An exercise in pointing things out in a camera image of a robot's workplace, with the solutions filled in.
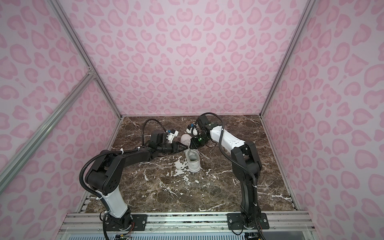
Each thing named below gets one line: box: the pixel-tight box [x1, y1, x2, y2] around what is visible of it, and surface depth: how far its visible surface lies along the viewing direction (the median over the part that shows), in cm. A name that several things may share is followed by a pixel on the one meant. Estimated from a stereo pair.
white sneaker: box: [180, 133, 201, 173], surface depth 90 cm
